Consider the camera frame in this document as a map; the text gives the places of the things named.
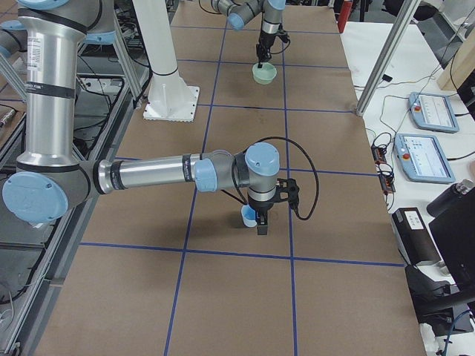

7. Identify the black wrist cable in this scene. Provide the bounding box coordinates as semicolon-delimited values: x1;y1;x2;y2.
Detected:
229;136;319;220

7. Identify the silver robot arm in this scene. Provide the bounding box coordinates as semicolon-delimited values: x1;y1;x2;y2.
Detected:
2;1;280;235
198;0;290;70

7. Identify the black box with label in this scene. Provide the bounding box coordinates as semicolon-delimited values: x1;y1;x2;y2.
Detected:
391;208;441;266

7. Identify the aluminium frame post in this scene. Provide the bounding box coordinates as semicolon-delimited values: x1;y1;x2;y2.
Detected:
355;0;421;116

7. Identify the white camera stand column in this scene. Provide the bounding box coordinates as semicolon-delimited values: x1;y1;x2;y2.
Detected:
133;0;200;122

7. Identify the black water bottle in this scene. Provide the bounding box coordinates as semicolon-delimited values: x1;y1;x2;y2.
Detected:
426;179;474;218

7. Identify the upper teach pendant tablet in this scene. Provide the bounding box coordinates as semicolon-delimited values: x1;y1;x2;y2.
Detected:
408;92;459;134

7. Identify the lower teach pendant tablet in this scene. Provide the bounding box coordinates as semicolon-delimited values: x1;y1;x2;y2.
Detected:
394;133;455;184

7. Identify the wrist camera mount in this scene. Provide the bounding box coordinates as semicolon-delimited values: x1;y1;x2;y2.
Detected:
270;178;300;212
277;28;290;44

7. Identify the light blue plastic cup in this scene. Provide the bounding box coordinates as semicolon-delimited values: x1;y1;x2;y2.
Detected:
240;205;257;228

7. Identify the black computer monitor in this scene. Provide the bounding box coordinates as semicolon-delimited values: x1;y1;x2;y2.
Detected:
429;189;474;286

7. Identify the orange black electronics board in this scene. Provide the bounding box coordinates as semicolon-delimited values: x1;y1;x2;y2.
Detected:
371;144;396;196

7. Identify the aluminium side frame rack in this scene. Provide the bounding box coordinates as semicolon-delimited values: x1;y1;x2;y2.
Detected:
1;17;146;355

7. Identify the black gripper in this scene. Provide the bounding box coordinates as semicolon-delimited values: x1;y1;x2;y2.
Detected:
256;32;276;68
248;197;274;236

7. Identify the mint green bowl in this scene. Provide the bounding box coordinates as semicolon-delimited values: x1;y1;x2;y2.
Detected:
252;62;277;85

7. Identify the teach pendant tablet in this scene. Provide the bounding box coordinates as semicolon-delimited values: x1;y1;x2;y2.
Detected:
394;133;455;184
408;92;459;134

